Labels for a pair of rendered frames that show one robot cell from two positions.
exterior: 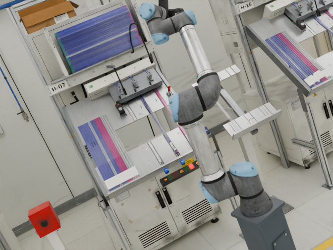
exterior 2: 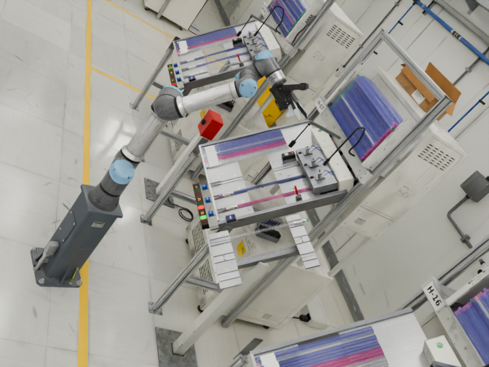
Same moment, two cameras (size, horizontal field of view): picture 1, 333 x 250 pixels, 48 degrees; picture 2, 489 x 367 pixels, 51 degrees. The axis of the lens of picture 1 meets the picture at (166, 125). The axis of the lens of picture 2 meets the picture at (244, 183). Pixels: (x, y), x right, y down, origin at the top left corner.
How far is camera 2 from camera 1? 2.71 m
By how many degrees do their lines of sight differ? 63
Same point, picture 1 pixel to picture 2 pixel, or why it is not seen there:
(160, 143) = (236, 186)
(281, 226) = (78, 217)
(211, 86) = (163, 100)
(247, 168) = (116, 165)
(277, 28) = (399, 357)
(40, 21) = (409, 79)
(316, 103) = not seen: outside the picture
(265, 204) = (93, 192)
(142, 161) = (222, 172)
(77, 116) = (293, 129)
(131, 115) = (281, 167)
